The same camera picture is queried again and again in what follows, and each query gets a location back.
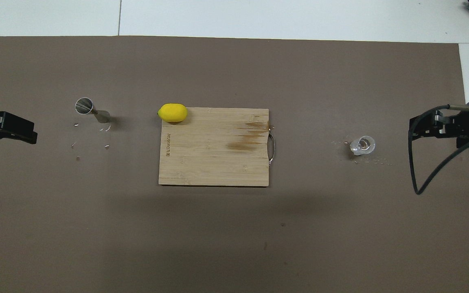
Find clear plastic cup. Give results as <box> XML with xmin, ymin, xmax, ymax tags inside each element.
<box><xmin>349</xmin><ymin>135</ymin><xmax>376</xmax><ymax>156</ymax></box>

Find steel double jigger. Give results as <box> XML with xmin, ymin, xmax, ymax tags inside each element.
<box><xmin>75</xmin><ymin>97</ymin><xmax>111</xmax><ymax>124</ymax></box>

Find yellow lemon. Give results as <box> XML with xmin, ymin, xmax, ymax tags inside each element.
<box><xmin>157</xmin><ymin>103</ymin><xmax>188</xmax><ymax>123</ymax></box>

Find wooden cutting board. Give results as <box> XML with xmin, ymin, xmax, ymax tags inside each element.
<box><xmin>158</xmin><ymin>107</ymin><xmax>276</xmax><ymax>188</ymax></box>

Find brown paper table mat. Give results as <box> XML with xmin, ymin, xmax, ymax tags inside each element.
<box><xmin>0</xmin><ymin>36</ymin><xmax>469</xmax><ymax>293</ymax></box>

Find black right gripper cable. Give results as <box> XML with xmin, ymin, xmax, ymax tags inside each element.
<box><xmin>408</xmin><ymin>104</ymin><xmax>469</xmax><ymax>195</ymax></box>

